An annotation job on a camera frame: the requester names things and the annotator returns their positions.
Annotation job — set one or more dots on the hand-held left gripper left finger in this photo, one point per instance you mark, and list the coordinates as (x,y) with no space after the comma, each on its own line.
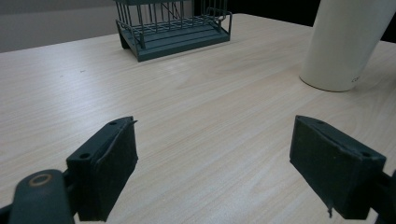
(107,166)

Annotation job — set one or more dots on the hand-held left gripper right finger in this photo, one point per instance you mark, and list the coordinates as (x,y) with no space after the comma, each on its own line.
(336,165)

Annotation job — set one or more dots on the white cup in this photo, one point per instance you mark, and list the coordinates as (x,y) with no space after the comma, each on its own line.
(344,43)

